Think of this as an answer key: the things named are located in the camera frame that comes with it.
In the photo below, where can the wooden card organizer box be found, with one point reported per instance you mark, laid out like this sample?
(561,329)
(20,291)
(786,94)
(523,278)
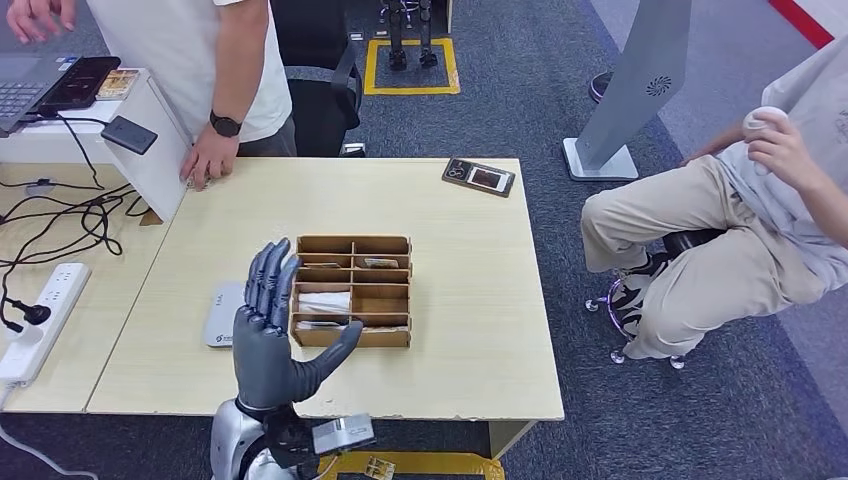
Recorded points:
(381,305)

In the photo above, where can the white power plug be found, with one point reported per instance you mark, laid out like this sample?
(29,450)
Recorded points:
(23,334)

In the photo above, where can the person's left forearm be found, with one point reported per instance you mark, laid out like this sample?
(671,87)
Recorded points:
(831,195)
(242,79)

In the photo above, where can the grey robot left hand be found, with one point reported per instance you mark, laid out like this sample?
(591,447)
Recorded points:
(265,358)

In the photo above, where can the beige table leg panel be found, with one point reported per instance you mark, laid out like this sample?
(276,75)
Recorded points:
(510,437)

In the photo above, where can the person's right hand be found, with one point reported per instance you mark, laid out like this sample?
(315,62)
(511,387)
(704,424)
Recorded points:
(40,16)

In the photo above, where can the black smartphone with case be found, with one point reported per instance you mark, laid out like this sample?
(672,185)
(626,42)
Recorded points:
(478,177)

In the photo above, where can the person's left hand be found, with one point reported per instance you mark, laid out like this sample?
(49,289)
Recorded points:
(785,149)
(210,154)

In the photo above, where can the black shoe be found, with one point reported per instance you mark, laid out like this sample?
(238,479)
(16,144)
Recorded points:
(600,86)

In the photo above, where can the yellow floor tape square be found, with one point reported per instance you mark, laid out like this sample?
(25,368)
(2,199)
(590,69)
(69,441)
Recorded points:
(411,89)

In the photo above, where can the black stool chrome base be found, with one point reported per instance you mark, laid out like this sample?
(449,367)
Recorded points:
(696,242)

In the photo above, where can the person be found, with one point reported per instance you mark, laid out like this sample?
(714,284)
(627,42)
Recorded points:
(166,53)
(715,265)

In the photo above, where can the yellow card stack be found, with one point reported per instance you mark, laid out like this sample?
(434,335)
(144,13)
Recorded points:
(118,85)

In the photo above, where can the yellow floor tape strip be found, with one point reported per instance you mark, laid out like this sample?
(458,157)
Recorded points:
(430,464)

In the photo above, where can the black wristwatch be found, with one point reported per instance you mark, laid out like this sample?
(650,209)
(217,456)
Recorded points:
(225,124)

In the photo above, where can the small grey adapter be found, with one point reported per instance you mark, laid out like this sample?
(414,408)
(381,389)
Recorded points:
(41,187)

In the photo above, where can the black power plug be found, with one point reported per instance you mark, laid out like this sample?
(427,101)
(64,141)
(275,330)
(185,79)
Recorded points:
(36,312)

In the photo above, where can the black office chair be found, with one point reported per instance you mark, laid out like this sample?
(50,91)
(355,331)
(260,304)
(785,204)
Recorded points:
(318,79)

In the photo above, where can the grey laptop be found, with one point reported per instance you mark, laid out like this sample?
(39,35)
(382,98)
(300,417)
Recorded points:
(26,86)

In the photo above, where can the small black box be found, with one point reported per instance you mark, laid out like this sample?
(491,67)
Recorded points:
(129,134)

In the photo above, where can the white card stack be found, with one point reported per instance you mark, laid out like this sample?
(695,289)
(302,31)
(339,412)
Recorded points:
(324,302)

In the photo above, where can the grey kiosk stand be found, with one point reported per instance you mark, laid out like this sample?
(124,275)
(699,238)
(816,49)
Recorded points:
(634,79)

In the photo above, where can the white black humanoid robot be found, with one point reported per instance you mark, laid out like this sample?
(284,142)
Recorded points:
(397,40)

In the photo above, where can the white paper cup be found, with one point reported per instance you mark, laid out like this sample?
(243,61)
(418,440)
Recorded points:
(758,119)

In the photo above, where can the white power strip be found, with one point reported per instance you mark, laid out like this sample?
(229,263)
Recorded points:
(40,324)

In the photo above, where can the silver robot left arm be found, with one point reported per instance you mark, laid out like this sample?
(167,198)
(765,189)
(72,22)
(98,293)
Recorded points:
(228,444)

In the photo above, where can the person's right forearm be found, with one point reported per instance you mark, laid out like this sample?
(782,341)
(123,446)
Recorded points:
(719,142)

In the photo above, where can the card pile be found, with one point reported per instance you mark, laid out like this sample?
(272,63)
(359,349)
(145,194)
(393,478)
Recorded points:
(202,182)

